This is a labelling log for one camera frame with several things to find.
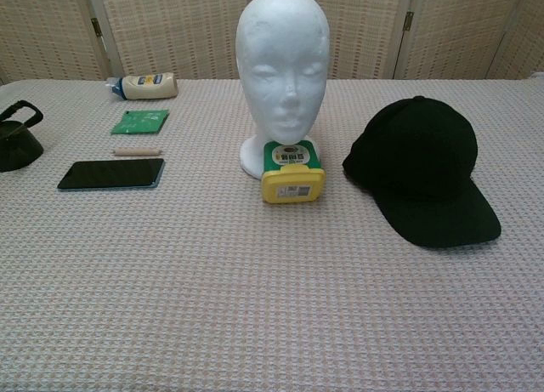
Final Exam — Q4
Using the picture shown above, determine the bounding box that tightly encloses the black baseball cap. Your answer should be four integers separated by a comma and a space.
342, 95, 502, 251

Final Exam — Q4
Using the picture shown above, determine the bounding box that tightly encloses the white foam mannequin head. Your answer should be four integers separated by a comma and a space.
235, 0, 331, 181

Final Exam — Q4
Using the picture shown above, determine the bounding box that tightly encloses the yellow green plastic container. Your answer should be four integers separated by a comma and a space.
260, 139, 327, 205

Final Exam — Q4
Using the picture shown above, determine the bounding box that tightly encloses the white waffle weave tablecloth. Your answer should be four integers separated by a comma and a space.
0, 77, 544, 392

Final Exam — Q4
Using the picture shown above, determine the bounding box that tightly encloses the small wooden dowel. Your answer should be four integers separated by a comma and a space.
112, 147, 164, 157

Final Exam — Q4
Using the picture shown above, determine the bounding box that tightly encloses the green foil packet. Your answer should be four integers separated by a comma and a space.
110, 109, 170, 136

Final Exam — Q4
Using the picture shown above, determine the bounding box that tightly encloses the mayonnaise squeeze bottle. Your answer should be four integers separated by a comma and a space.
105, 71, 179, 100

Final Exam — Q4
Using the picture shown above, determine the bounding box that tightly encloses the black smartphone with blue case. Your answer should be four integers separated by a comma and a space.
57, 157, 166, 192

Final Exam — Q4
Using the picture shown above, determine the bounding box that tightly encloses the beige woven folding screen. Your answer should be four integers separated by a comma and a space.
0, 0, 544, 86

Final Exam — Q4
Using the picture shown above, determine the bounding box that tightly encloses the dark green lid with handle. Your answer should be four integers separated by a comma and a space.
0, 99, 45, 173

